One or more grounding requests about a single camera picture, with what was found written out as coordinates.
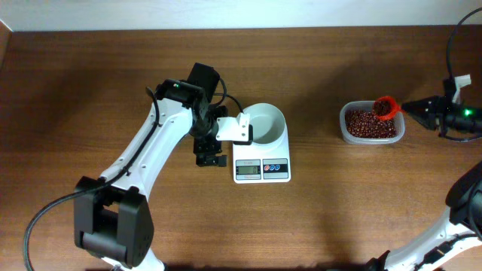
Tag red beans in container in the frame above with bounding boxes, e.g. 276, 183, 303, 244
345, 110, 397, 139

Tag white bowl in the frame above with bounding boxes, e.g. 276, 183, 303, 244
244, 103, 287, 145

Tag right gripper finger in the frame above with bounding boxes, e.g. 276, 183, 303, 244
407, 111, 438, 130
401, 96, 438, 111

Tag clear plastic container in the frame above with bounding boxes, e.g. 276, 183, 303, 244
340, 101, 405, 145

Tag orange measuring scoop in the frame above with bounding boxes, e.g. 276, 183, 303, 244
372, 96, 402, 121

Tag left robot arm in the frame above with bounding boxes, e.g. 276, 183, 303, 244
74, 63, 227, 270

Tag white digital kitchen scale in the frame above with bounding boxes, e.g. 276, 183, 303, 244
233, 130, 291, 184

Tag left black cable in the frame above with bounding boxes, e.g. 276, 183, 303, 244
22, 75, 246, 271

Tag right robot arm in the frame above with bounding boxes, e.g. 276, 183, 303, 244
362, 75, 481, 271

